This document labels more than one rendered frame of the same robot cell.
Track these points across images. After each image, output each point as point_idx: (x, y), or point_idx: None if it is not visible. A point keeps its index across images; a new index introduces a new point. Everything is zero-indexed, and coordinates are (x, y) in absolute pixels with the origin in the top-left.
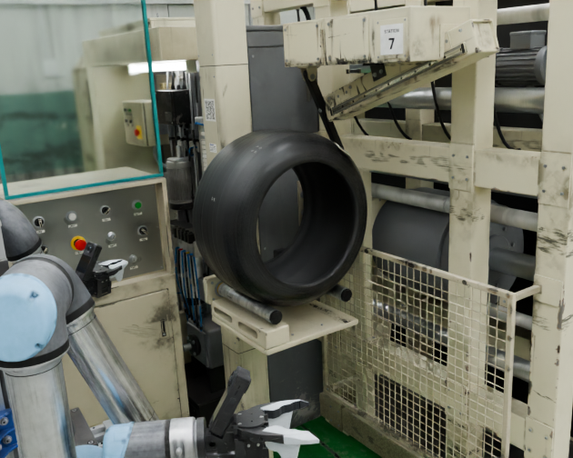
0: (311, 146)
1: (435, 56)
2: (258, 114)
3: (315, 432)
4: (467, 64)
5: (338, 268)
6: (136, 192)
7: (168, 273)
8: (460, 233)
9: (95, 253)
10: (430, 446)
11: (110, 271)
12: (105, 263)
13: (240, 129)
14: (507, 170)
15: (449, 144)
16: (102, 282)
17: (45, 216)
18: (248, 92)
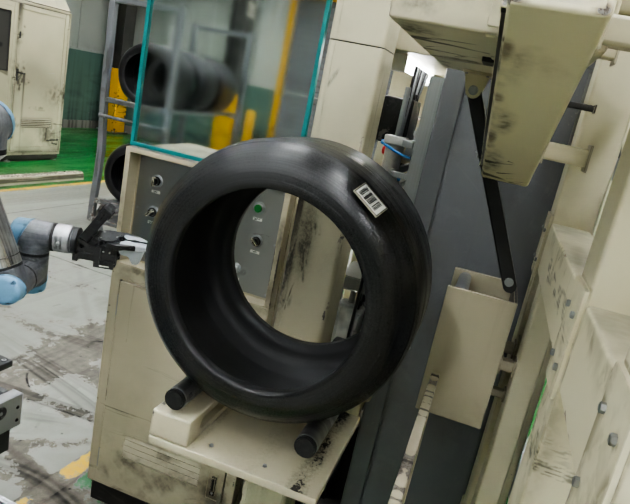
0: (299, 169)
1: (472, 21)
2: (462, 154)
3: None
4: (575, 64)
5: (299, 394)
6: (263, 193)
7: (263, 305)
8: (520, 480)
9: (101, 216)
10: None
11: (112, 244)
12: (129, 238)
13: (341, 141)
14: (585, 381)
15: (576, 277)
16: (102, 251)
17: (164, 178)
18: (371, 91)
